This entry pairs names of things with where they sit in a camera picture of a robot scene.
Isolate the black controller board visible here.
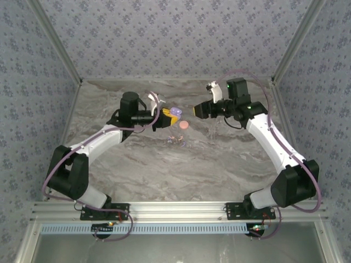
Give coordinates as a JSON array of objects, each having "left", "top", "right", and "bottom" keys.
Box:
[
  {"left": 248, "top": 223, "right": 267, "bottom": 237},
  {"left": 91, "top": 223, "right": 114, "bottom": 234}
]

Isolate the grey metal panel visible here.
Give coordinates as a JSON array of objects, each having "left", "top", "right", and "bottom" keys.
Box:
[{"left": 35, "top": 234, "right": 326, "bottom": 263}]

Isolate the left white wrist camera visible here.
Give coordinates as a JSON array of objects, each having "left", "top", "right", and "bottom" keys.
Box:
[{"left": 146, "top": 92, "right": 167, "bottom": 117}]

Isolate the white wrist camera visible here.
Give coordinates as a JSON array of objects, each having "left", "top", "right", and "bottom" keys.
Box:
[
  {"left": 146, "top": 92, "right": 167, "bottom": 117},
  {"left": 206, "top": 81, "right": 223, "bottom": 104}
]

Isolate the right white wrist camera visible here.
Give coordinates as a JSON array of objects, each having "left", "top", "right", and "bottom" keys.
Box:
[{"left": 206, "top": 81, "right": 223, "bottom": 104}]

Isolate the aluminium table side rail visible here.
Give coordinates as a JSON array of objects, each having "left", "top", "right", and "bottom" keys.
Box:
[
  {"left": 270, "top": 79, "right": 314, "bottom": 200},
  {"left": 43, "top": 81, "right": 83, "bottom": 202}
]

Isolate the aluminium frame post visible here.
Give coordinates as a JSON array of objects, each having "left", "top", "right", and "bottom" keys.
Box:
[
  {"left": 270, "top": 0, "right": 327, "bottom": 83},
  {"left": 27, "top": 0, "right": 83, "bottom": 83}
]

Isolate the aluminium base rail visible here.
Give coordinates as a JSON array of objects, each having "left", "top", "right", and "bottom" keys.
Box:
[{"left": 30, "top": 201, "right": 329, "bottom": 222}]

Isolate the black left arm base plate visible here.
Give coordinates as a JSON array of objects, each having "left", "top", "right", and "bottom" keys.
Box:
[{"left": 80, "top": 203, "right": 130, "bottom": 221}]

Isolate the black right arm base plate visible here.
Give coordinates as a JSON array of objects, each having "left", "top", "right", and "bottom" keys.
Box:
[{"left": 225, "top": 202, "right": 276, "bottom": 221}]

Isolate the light blue slotted cable duct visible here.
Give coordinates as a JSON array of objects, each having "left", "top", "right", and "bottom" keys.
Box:
[{"left": 41, "top": 222, "right": 252, "bottom": 235}]

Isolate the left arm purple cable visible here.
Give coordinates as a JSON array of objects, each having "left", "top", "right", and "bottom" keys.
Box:
[{"left": 42, "top": 92, "right": 134, "bottom": 242}]

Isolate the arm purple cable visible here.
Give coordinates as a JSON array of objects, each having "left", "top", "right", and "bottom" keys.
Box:
[
  {"left": 42, "top": 92, "right": 134, "bottom": 242},
  {"left": 218, "top": 70, "right": 322, "bottom": 241}
]

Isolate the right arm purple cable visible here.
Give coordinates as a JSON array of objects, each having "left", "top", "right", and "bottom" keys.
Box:
[{"left": 218, "top": 70, "right": 322, "bottom": 241}]

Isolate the aluminium lower frame bar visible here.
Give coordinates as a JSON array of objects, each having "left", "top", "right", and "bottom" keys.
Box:
[
  {"left": 15, "top": 221, "right": 42, "bottom": 263},
  {"left": 314, "top": 221, "right": 341, "bottom": 263}
]

